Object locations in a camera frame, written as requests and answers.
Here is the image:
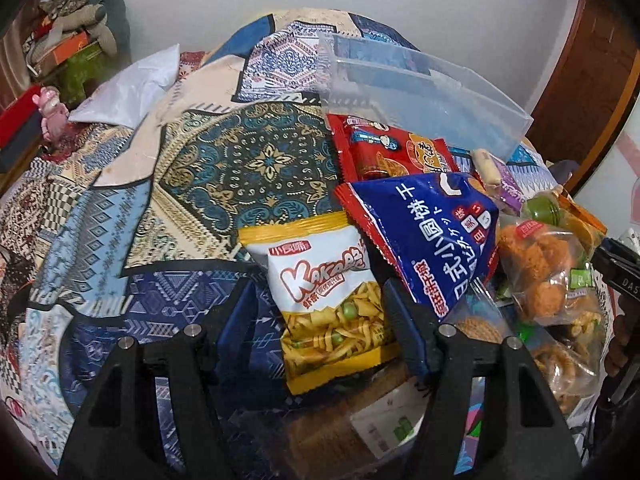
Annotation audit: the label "clear bag fried balls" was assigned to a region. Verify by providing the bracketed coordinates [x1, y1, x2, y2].
[497, 214, 600, 326]

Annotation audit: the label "green jelly cup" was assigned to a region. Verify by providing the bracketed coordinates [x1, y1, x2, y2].
[520, 194, 562, 226]

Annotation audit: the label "clear bag brown twists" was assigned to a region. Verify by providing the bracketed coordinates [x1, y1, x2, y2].
[516, 311, 605, 416]

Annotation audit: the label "purple rice cracker pack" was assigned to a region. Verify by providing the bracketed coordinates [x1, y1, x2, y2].
[471, 148, 525, 216]

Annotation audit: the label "brown wafer pack white label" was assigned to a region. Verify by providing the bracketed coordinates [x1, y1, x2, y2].
[285, 362, 430, 479]

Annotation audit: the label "yellow white Kakaa snack bag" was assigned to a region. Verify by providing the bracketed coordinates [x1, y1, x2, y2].
[239, 211, 400, 396]

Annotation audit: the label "blue round biscuit bag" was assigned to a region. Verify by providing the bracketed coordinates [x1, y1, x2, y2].
[335, 172, 499, 320]

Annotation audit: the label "red spicy snack bag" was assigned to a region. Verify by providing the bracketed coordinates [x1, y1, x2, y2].
[328, 114, 459, 182]

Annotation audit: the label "right hand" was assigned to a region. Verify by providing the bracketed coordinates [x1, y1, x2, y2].
[604, 295, 639, 377]

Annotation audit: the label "brown wooden door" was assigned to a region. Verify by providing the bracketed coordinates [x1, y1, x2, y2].
[527, 0, 639, 194]

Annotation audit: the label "clear plastic storage bin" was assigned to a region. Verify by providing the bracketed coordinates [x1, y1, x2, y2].
[316, 32, 534, 160]

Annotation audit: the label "patchwork patterned bedspread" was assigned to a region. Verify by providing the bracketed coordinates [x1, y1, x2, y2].
[1, 9, 584, 479]

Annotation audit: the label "white pillow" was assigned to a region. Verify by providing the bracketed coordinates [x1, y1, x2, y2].
[68, 44, 180, 129]

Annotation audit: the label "pink plush toy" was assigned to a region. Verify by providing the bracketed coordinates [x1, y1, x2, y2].
[32, 87, 70, 145]

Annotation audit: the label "red box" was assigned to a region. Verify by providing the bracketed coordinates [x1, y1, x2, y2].
[0, 84, 41, 148]

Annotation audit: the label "pile of clothes and boxes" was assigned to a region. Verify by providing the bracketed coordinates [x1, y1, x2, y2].
[23, 0, 131, 108]

